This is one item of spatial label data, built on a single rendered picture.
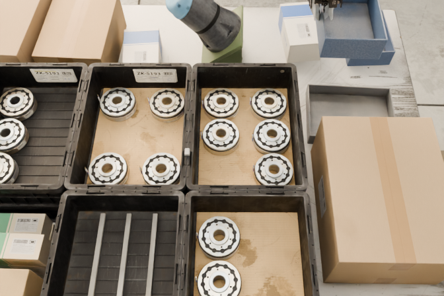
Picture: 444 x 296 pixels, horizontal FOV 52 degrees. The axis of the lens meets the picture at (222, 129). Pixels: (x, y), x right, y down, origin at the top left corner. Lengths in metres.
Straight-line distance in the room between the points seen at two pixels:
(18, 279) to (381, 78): 1.26
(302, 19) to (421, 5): 1.51
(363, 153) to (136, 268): 0.64
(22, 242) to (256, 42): 1.02
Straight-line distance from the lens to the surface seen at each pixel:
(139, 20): 1.80
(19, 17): 1.63
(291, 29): 1.62
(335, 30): 1.25
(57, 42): 1.57
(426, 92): 2.64
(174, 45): 1.69
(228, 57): 1.51
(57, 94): 1.47
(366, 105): 1.58
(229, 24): 1.49
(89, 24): 1.59
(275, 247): 1.17
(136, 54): 1.56
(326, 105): 1.55
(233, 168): 1.25
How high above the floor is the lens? 1.94
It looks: 58 degrees down
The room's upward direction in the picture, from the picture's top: 1 degrees counter-clockwise
